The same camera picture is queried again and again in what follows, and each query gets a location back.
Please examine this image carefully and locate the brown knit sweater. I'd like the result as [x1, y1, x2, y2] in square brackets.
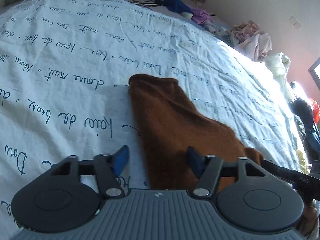
[129, 74, 264, 190]

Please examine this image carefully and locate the dark clothes pile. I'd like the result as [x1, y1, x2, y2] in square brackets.
[289, 98, 319, 163]

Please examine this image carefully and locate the orange red bag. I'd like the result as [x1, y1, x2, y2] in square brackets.
[310, 99, 320, 124]

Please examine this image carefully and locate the window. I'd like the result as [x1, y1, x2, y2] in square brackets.
[308, 58, 320, 90]

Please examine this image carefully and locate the white script-print bed cover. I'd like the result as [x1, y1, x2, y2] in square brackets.
[1, 0, 302, 239]

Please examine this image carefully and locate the cream crumpled garment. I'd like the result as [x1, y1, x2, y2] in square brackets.
[264, 52, 291, 87]

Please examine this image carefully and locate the pink crumpled garment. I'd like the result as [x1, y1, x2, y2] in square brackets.
[230, 21, 272, 61]

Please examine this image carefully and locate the purple garment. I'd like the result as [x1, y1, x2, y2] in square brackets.
[191, 8, 213, 25]

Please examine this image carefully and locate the blue garment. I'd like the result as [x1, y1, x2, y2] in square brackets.
[159, 0, 193, 14]

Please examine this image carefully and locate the wall switch plate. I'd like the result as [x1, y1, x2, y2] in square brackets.
[289, 16, 301, 30]

